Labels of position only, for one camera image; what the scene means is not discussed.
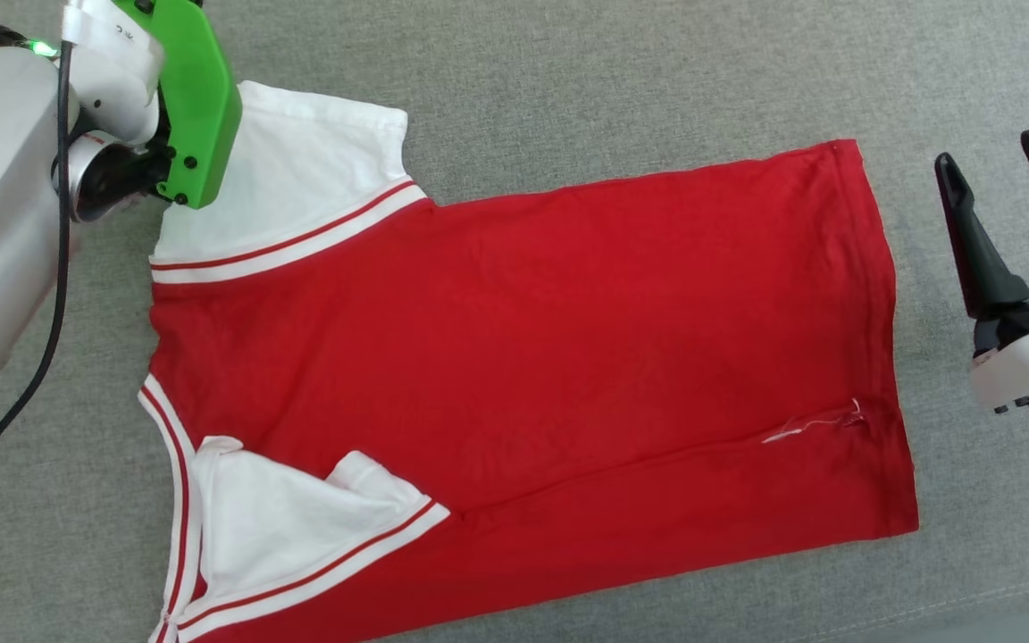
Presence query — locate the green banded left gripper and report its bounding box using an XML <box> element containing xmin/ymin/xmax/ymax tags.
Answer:
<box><xmin>117</xmin><ymin>0</ymin><xmax>244</xmax><ymax>210</ymax></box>

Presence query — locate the red white short-sleeved shirt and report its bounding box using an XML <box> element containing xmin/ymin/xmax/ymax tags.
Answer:
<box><xmin>138</xmin><ymin>80</ymin><xmax>920</xmax><ymax>643</ymax></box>

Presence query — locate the white label strap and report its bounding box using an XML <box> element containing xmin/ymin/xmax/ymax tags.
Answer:
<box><xmin>62</xmin><ymin>0</ymin><xmax>167</xmax><ymax>54</ymax></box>

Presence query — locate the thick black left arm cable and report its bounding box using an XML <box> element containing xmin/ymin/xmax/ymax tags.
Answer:
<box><xmin>0</xmin><ymin>40</ymin><xmax>76</xmax><ymax>506</ymax></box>

